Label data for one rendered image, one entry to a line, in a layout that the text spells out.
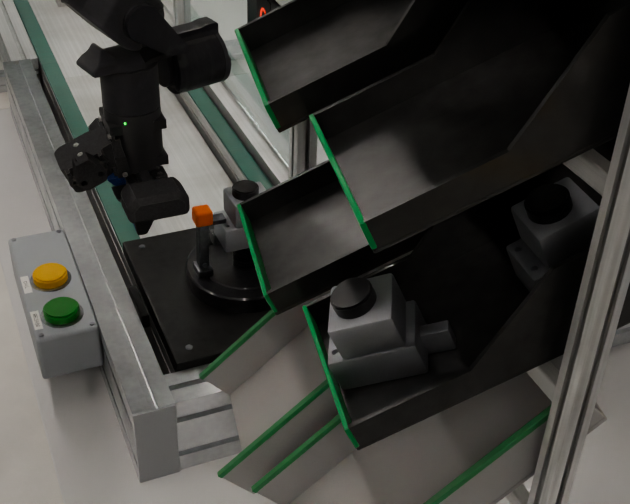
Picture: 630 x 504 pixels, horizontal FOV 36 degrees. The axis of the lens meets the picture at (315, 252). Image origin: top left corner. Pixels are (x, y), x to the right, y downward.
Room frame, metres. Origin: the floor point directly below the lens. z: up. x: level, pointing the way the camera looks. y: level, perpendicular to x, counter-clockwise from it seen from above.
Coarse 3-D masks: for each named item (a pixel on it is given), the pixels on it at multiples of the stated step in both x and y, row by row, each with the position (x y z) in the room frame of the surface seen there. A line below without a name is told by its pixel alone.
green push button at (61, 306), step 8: (48, 304) 0.85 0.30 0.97; (56, 304) 0.85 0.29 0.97; (64, 304) 0.85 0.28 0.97; (72, 304) 0.85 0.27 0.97; (48, 312) 0.83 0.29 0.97; (56, 312) 0.83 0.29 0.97; (64, 312) 0.83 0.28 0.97; (72, 312) 0.83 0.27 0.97; (48, 320) 0.83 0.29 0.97; (56, 320) 0.82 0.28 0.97; (64, 320) 0.82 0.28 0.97; (72, 320) 0.83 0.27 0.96
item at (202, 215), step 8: (192, 208) 0.90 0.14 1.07; (200, 208) 0.90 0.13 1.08; (208, 208) 0.90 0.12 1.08; (192, 216) 0.90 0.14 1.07; (200, 216) 0.89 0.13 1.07; (208, 216) 0.89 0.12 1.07; (216, 216) 0.90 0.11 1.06; (224, 216) 0.91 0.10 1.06; (200, 224) 0.89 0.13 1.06; (208, 224) 0.89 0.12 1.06; (216, 224) 0.90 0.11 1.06; (200, 232) 0.89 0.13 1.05; (208, 232) 0.89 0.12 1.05; (200, 240) 0.89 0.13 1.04; (208, 240) 0.89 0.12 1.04; (200, 248) 0.89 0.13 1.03; (208, 248) 0.89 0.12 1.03; (200, 256) 0.89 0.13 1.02; (208, 256) 0.89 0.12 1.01; (200, 264) 0.89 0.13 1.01; (208, 264) 0.89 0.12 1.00
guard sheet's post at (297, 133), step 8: (296, 128) 1.14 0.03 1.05; (304, 128) 1.14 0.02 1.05; (312, 128) 1.14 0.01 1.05; (296, 136) 1.14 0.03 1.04; (304, 136) 1.14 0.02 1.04; (312, 136) 1.14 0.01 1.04; (296, 144) 1.13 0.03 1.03; (304, 144) 1.14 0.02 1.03; (312, 144) 1.14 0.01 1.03; (296, 152) 1.13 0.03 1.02; (304, 152) 1.14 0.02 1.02; (312, 152) 1.14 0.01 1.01; (296, 160) 1.13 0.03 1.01; (304, 160) 1.14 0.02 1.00; (312, 160) 1.14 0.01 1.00; (296, 168) 1.13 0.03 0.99; (304, 168) 1.14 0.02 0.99
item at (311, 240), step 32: (288, 192) 0.71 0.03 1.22; (320, 192) 0.71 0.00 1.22; (256, 224) 0.70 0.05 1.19; (288, 224) 0.68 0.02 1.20; (320, 224) 0.67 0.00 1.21; (352, 224) 0.66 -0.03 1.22; (256, 256) 0.63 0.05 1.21; (288, 256) 0.64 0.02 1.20; (320, 256) 0.63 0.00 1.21; (352, 256) 0.59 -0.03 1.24; (384, 256) 0.60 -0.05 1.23; (288, 288) 0.58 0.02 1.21; (320, 288) 0.59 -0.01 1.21
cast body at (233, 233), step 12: (228, 192) 0.92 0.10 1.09; (240, 192) 0.90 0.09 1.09; (252, 192) 0.91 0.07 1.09; (228, 204) 0.91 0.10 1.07; (228, 216) 0.91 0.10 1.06; (216, 228) 0.91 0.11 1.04; (228, 228) 0.89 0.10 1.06; (240, 228) 0.89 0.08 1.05; (228, 240) 0.89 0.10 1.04; (240, 240) 0.89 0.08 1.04
